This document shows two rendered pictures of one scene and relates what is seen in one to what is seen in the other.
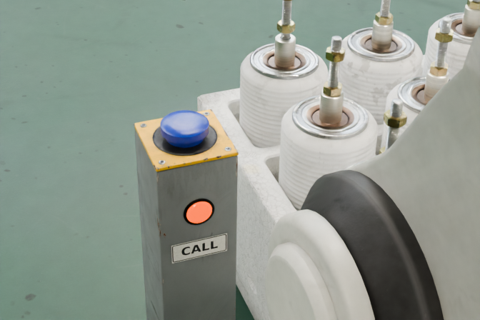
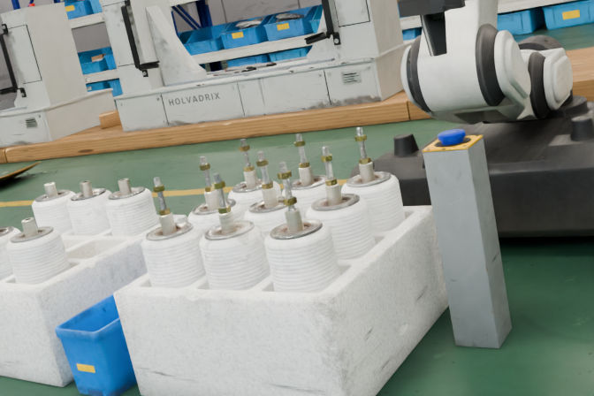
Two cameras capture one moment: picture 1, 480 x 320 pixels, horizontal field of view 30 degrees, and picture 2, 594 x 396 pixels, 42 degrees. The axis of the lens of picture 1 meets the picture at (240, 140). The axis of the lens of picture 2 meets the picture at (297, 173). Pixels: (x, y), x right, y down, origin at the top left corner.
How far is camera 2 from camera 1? 167 cm
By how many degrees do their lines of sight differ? 110
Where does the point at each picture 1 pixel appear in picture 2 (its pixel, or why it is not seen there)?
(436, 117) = not seen: outside the picture
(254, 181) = (383, 250)
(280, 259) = (511, 46)
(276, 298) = (514, 64)
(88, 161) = not seen: outside the picture
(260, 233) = (398, 270)
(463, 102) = not seen: outside the picture
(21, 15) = not seen: outside the picture
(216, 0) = not seen: outside the picture
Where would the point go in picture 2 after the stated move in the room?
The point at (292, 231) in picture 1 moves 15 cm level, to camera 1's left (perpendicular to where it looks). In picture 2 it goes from (504, 40) to (584, 32)
